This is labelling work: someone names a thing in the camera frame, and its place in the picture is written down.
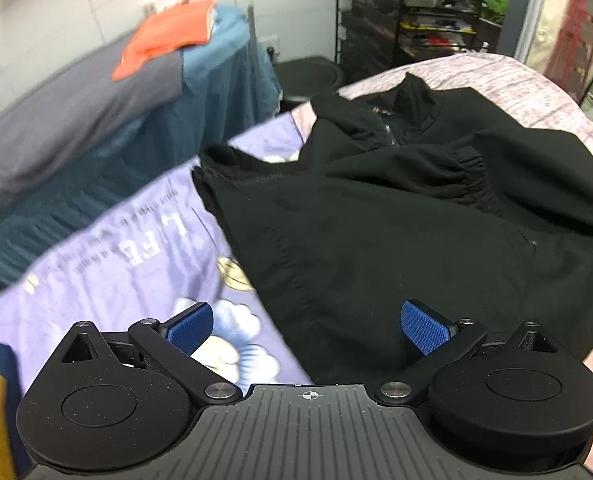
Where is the black jacket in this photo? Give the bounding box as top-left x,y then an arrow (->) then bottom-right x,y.
192,75 -> 593,387

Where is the lavender cartoon bed sheet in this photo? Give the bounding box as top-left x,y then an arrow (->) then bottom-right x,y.
0,112 -> 314,401

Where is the grey blanket on table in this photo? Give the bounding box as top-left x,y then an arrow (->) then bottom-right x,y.
0,37 -> 182,209

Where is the blue table cover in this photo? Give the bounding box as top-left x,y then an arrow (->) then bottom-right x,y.
0,6 -> 280,292

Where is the black round bin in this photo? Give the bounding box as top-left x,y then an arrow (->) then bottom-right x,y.
274,56 -> 344,112

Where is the red hand truck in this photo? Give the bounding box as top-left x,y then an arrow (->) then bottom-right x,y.
545,0 -> 593,103

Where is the orange folded cloth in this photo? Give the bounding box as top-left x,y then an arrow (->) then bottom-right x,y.
111,0 -> 217,81

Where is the black wire storage rack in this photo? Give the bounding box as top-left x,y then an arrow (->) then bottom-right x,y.
335,0 -> 509,81

